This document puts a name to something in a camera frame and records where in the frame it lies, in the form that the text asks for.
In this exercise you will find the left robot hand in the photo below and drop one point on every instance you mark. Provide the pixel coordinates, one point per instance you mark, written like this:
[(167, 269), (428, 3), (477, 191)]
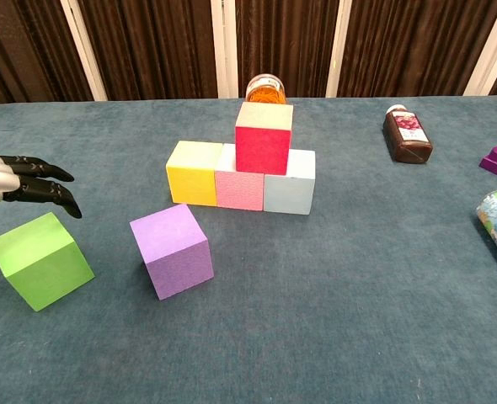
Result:
[(4, 179)]

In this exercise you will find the green foam cube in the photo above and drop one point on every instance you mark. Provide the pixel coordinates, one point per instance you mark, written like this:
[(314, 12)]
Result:
[(42, 265)]

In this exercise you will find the purple foam cube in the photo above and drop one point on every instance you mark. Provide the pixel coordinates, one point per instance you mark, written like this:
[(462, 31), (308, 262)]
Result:
[(172, 252)]

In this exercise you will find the yellow foam cube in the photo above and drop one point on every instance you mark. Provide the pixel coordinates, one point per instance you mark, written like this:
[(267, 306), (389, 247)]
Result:
[(191, 181)]

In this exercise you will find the red foam cube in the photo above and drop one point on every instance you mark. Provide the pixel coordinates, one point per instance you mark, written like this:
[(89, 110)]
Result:
[(261, 145)]

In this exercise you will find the light blue foam cube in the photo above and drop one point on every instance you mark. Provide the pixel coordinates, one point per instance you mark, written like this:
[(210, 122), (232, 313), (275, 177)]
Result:
[(290, 191)]

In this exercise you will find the dark brown curtain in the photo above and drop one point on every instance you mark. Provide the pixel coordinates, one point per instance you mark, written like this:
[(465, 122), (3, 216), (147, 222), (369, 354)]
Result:
[(156, 46)]

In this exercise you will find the pink foam cube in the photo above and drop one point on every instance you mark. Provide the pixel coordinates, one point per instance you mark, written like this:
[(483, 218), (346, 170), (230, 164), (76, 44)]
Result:
[(238, 189)]

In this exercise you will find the orange snack jar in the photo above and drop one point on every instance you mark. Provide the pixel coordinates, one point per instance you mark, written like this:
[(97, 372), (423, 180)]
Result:
[(266, 90)]

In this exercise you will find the teal table cloth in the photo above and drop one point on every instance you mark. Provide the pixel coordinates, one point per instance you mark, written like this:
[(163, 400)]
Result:
[(248, 336)]

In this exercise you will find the dark juice bottle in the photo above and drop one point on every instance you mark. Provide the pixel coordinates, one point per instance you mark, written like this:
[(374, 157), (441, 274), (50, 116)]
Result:
[(408, 134)]

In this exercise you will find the white frame pole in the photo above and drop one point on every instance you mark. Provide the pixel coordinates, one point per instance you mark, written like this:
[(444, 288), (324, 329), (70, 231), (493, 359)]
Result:
[(338, 46), (84, 50), (490, 46), (224, 46)]

